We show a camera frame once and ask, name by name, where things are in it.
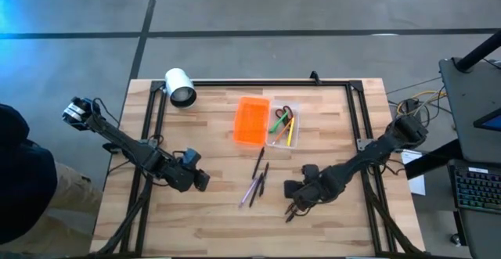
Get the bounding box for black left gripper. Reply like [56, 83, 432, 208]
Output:
[162, 155, 211, 193]

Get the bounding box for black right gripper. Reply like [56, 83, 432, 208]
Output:
[283, 164, 334, 214]

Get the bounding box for purple pen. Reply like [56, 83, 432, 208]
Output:
[239, 175, 259, 209]

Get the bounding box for yellow pen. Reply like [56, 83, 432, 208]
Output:
[287, 116, 296, 147]

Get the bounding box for orange pencil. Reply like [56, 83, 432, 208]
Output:
[272, 117, 294, 146]

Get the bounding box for green pen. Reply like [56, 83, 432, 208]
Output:
[269, 110, 291, 135]

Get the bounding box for orange plastic box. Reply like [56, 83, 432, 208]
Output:
[232, 96, 272, 146]

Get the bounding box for clear plastic supply box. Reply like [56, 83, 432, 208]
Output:
[265, 100, 301, 150]

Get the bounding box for white cylinder lamp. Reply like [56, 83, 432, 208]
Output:
[164, 67, 198, 110]

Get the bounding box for white paper sheet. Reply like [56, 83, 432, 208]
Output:
[401, 149, 427, 196]

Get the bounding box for black desk leg beam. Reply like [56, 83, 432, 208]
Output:
[405, 139, 463, 181]

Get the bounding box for black power adapter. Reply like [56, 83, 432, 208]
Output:
[402, 97, 422, 115]

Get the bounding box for person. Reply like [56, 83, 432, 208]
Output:
[0, 103, 103, 257]

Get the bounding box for backlit black keyboard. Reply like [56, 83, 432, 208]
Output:
[448, 160, 501, 215]

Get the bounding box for black side desk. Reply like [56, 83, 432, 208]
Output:
[438, 57, 501, 164]

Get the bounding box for tablet screen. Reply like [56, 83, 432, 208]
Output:
[473, 108, 501, 133]

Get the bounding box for black pole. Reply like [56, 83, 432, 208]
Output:
[456, 30, 501, 73]

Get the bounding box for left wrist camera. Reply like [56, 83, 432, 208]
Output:
[182, 148, 203, 170]

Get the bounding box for red-handled scissors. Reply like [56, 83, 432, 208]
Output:
[275, 105, 294, 121]

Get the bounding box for black aluminium table frame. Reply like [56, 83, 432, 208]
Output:
[89, 79, 427, 258]

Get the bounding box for yellow cable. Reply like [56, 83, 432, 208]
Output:
[396, 90, 447, 115]

